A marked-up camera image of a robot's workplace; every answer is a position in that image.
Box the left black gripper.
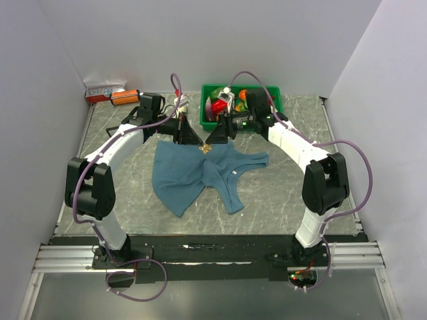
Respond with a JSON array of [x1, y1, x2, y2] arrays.
[[153, 112, 203, 147]]

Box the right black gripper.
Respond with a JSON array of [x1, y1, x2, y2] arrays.
[[205, 107, 256, 145]]

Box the gold red brooch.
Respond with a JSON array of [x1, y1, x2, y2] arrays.
[[199, 144, 212, 154]]

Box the blue tank top garment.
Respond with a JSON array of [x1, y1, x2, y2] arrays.
[[152, 141, 270, 217]]

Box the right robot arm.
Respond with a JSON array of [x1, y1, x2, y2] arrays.
[[207, 87, 350, 266]]

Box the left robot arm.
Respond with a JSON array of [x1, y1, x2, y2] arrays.
[[65, 93, 202, 268]]

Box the red bell pepper toy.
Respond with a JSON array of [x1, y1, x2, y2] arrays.
[[211, 99, 228, 115]]

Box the green plastic tray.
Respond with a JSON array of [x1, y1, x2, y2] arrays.
[[199, 84, 283, 131]]

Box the cabbage lettuce toy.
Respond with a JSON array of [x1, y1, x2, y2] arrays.
[[234, 99, 248, 112]]

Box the green bell pepper toy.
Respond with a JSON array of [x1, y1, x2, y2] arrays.
[[209, 87, 224, 103]]

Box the orange carrot toy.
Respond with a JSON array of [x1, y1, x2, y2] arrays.
[[238, 89, 248, 100]]

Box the orange black cylinder tool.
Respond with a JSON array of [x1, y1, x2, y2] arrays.
[[109, 89, 140, 106]]

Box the black folding stand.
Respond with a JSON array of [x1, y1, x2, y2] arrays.
[[105, 125, 119, 137]]

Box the red white box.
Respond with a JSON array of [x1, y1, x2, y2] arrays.
[[85, 85, 125, 104]]

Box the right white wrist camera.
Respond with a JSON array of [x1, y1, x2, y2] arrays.
[[218, 87, 235, 113]]

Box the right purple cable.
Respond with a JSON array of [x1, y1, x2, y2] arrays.
[[229, 70, 374, 293]]

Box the purple cable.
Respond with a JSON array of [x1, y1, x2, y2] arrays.
[[229, 70, 374, 293], [72, 73, 183, 303]]

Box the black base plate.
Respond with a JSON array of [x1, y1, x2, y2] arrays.
[[92, 235, 328, 284]]

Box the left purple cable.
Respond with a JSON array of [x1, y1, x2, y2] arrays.
[[72, 73, 183, 303]]

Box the aluminium frame rail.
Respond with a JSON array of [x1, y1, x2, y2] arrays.
[[17, 242, 402, 319]]

